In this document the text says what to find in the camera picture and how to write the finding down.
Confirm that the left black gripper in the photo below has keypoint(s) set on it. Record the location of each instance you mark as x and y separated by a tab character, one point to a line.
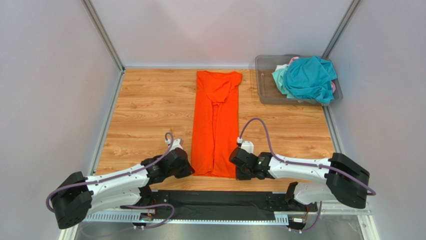
188	170

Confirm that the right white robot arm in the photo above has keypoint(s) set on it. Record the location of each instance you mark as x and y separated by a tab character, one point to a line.
338	178

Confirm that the aluminium frame rail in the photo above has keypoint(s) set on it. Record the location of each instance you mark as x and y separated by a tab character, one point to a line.
332	221

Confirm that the teal t shirt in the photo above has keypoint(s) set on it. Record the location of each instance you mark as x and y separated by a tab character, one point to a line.
311	78

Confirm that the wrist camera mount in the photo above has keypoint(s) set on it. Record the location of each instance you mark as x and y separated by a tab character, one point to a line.
246	145
175	144

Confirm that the pink garment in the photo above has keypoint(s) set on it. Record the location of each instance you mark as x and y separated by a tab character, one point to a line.
293	59

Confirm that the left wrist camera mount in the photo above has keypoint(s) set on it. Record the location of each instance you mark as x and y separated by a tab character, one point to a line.
175	144

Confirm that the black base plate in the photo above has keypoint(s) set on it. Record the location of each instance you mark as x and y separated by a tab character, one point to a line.
225	205

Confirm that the clear plastic bin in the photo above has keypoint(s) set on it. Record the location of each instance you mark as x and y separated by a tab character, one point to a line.
267	89

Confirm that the orange t shirt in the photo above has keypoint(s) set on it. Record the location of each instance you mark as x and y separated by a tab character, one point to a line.
215	123

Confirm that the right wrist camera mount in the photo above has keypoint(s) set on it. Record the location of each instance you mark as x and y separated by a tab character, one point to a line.
246	145

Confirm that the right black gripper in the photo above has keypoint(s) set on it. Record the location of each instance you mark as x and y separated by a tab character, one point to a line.
237	160

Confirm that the mint green t shirt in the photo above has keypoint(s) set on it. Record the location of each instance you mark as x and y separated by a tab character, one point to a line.
278	76

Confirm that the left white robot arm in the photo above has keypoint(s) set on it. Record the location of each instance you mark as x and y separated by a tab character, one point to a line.
80	196

